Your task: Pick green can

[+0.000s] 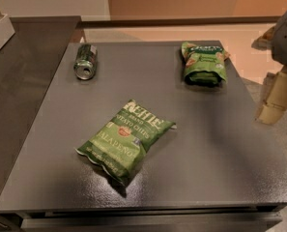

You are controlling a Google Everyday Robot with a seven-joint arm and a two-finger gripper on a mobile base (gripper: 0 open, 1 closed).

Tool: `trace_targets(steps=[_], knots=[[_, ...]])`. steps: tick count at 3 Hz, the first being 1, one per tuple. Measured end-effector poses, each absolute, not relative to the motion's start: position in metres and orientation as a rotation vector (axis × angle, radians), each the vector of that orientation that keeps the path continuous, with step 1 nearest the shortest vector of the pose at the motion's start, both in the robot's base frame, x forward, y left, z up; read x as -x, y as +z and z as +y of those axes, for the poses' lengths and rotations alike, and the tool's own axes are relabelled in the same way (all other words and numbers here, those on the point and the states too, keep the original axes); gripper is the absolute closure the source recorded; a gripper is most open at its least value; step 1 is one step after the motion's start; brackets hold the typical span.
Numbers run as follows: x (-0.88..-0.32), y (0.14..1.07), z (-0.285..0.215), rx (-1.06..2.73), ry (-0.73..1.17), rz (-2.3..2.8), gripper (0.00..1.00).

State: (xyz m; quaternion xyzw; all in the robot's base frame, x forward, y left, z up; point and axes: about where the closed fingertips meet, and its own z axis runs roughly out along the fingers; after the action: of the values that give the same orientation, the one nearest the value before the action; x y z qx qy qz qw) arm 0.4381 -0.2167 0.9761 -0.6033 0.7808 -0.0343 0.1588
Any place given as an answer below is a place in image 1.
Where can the green Kettle jalapeno chip bag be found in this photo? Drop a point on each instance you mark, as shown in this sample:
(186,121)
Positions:
(120,145)

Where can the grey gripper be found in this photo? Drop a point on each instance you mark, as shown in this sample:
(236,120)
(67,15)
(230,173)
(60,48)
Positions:
(286,39)

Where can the green folded snack bag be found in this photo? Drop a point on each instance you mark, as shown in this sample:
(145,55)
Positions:
(204,64)

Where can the green soda can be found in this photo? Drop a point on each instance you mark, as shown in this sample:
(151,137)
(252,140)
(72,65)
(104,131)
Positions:
(85,64)

